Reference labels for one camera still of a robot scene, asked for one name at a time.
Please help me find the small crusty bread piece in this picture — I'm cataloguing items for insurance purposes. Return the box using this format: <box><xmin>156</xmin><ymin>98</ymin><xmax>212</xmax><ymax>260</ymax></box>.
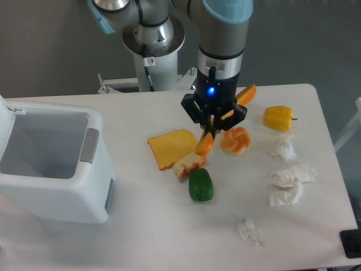
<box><xmin>173</xmin><ymin>152</ymin><xmax>206</xmax><ymax>182</ymax></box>

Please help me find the yellow toast slice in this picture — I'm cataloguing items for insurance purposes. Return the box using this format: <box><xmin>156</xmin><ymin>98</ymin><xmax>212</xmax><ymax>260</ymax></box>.
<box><xmin>147</xmin><ymin>129</ymin><xmax>197</xmax><ymax>171</ymax></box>

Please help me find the white metal base frame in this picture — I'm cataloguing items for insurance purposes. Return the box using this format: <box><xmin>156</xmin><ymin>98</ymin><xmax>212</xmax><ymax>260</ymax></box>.
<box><xmin>98</xmin><ymin>67</ymin><xmax>197</xmax><ymax>94</ymax></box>

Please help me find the crumpled white tissue middle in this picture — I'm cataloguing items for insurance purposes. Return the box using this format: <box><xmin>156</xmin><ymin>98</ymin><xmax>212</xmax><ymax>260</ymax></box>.
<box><xmin>269</xmin><ymin>164</ymin><xmax>317</xmax><ymax>189</ymax></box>

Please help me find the black device table corner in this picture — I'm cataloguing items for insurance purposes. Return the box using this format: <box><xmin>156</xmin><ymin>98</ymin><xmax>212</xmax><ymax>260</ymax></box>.
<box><xmin>340</xmin><ymin>229</ymin><xmax>360</xmax><ymax>259</ymax></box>

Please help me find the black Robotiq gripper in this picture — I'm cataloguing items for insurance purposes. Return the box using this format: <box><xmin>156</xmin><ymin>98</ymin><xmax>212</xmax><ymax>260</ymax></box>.
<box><xmin>181</xmin><ymin>68</ymin><xmax>248</xmax><ymax>138</ymax></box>

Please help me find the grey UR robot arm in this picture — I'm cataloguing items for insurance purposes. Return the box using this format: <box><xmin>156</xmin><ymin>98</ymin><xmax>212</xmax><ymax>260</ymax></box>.
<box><xmin>88</xmin><ymin>1</ymin><xmax>253</xmax><ymax>136</ymax></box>

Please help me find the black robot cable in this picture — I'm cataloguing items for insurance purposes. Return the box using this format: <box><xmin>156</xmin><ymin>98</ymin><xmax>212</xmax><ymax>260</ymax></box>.
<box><xmin>142</xmin><ymin>43</ymin><xmax>155</xmax><ymax>92</ymax></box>

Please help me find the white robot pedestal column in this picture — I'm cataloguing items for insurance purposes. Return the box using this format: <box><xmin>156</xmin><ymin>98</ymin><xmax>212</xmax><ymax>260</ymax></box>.
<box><xmin>122</xmin><ymin>15</ymin><xmax>185</xmax><ymax>92</ymax></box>

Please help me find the crumpled white tissue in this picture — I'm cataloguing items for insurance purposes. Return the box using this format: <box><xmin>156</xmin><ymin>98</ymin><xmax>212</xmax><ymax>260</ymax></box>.
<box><xmin>270</xmin><ymin>134</ymin><xmax>297</xmax><ymax>163</ymax></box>
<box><xmin>267</xmin><ymin>183</ymin><xmax>303</xmax><ymax>207</ymax></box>
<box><xmin>269</xmin><ymin>164</ymin><xmax>317</xmax><ymax>189</ymax></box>

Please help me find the small crumpled tissue front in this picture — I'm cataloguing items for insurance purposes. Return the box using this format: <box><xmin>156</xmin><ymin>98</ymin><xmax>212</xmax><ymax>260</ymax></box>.
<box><xmin>237</xmin><ymin>218</ymin><xmax>265</xmax><ymax>246</ymax></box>

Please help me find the round knotted bread roll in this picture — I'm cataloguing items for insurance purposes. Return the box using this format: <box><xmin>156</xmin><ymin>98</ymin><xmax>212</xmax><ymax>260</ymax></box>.
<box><xmin>220</xmin><ymin>127</ymin><xmax>252</xmax><ymax>155</ymax></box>

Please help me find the yellow bell pepper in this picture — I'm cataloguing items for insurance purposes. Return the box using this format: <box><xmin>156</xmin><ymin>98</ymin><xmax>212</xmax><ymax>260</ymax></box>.
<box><xmin>263</xmin><ymin>106</ymin><xmax>297</xmax><ymax>132</ymax></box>

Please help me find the green bell pepper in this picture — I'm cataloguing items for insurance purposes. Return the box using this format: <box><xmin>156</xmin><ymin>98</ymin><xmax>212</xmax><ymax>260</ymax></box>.
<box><xmin>188</xmin><ymin>168</ymin><xmax>214</xmax><ymax>202</ymax></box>

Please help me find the white trash can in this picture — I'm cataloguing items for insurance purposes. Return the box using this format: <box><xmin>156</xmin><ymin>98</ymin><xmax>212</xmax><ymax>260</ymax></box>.
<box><xmin>1</xmin><ymin>99</ymin><xmax>116</xmax><ymax>224</ymax></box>

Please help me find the crumpled white tissue lower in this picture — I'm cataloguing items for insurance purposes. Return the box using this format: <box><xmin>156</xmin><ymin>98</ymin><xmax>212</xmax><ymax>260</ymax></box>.
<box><xmin>267</xmin><ymin>183</ymin><xmax>303</xmax><ymax>207</ymax></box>

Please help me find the white furniture edge right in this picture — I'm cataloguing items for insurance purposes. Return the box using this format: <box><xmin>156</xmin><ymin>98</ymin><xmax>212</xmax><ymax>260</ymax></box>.
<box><xmin>333</xmin><ymin>97</ymin><xmax>360</xmax><ymax>152</ymax></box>

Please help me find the crumpled white tissue upper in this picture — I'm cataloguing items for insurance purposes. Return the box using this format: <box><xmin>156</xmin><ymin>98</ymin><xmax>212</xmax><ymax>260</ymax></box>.
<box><xmin>270</xmin><ymin>134</ymin><xmax>297</xmax><ymax>163</ymax></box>

